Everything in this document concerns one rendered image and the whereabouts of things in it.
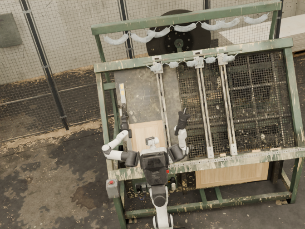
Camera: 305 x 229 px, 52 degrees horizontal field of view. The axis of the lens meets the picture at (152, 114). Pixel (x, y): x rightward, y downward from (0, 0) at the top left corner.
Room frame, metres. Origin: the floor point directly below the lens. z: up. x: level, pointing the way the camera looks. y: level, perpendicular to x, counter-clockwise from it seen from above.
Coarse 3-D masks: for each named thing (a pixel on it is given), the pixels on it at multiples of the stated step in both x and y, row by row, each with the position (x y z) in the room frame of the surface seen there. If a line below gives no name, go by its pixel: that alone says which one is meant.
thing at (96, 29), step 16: (272, 0) 3.58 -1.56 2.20; (160, 16) 3.58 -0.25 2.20; (176, 16) 3.53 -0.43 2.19; (192, 16) 3.52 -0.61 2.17; (208, 16) 3.52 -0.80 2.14; (224, 16) 3.51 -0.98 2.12; (272, 16) 3.57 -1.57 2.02; (96, 32) 3.55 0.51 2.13; (112, 32) 3.54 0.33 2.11; (272, 32) 3.57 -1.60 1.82
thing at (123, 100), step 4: (120, 84) 3.08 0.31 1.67; (120, 88) 3.05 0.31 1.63; (124, 88) 3.08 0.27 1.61; (120, 92) 3.03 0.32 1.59; (124, 92) 3.02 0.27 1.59; (124, 96) 3.00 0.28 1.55; (124, 100) 2.97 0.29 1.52; (128, 120) 2.87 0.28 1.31; (128, 124) 2.81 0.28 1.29; (128, 140) 2.71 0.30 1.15; (128, 144) 2.68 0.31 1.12; (128, 148) 2.66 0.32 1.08
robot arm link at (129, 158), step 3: (123, 153) 2.27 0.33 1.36; (126, 153) 2.26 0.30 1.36; (129, 153) 2.25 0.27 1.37; (132, 153) 2.24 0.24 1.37; (120, 156) 2.25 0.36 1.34; (123, 156) 2.24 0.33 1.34; (126, 156) 2.23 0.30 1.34; (129, 156) 2.22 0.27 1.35; (132, 156) 2.22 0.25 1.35; (135, 156) 2.24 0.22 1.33; (123, 159) 2.23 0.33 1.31; (126, 159) 2.21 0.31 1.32; (129, 159) 2.20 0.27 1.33; (132, 159) 2.20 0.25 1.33; (126, 162) 2.19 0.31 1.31; (129, 162) 2.18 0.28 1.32; (132, 162) 2.18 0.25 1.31
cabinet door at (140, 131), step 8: (160, 120) 2.82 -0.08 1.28; (136, 128) 2.80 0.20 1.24; (144, 128) 2.79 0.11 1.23; (152, 128) 2.78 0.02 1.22; (160, 128) 2.77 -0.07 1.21; (136, 136) 2.75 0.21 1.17; (144, 136) 2.74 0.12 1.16; (160, 136) 2.72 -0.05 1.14; (136, 144) 2.69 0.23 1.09; (144, 144) 2.68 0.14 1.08; (160, 144) 2.66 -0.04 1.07
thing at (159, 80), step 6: (156, 72) 3.06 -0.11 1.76; (162, 72) 3.05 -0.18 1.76; (162, 84) 3.01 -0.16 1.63; (162, 90) 2.97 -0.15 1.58; (162, 96) 2.93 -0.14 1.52; (162, 102) 2.92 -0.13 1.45; (162, 108) 2.86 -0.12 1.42; (162, 114) 2.81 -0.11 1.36; (162, 120) 2.77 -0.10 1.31; (168, 132) 2.69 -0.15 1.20; (168, 138) 2.66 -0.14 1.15; (168, 144) 2.62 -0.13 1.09
